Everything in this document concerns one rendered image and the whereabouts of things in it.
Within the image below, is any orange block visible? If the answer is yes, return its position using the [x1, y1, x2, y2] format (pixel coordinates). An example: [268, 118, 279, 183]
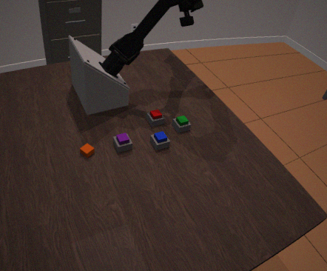
[80, 144, 95, 157]

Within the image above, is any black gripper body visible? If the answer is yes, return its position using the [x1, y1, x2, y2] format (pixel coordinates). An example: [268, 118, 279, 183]
[179, 4, 194, 27]

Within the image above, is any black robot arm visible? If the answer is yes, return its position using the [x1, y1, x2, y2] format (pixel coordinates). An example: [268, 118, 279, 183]
[99, 0, 203, 78]

